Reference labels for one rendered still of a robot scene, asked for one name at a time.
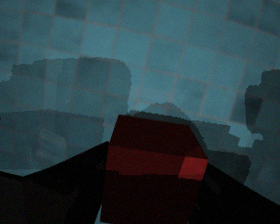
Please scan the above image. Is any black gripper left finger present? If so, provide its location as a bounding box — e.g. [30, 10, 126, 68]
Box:
[0, 141, 109, 224]

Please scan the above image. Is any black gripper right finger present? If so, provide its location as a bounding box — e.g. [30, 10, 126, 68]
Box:
[189, 163, 280, 224]

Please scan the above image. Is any red block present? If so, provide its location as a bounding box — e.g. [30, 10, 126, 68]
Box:
[100, 114, 209, 224]

